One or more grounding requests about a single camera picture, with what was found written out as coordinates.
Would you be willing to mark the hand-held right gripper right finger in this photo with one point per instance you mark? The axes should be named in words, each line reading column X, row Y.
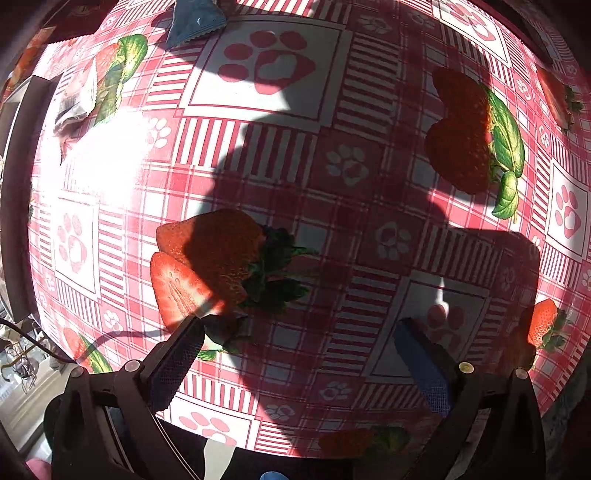
column 425, row 369

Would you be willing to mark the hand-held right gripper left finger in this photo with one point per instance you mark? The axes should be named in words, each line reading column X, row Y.
column 178, row 364

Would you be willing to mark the pink snack packet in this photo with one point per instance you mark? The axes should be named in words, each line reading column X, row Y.
column 78, row 101

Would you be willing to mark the blue cartoon candy packet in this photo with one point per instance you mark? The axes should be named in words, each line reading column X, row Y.
column 194, row 23

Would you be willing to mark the strawberry printed tablecloth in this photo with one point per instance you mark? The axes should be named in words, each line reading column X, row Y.
column 351, row 221

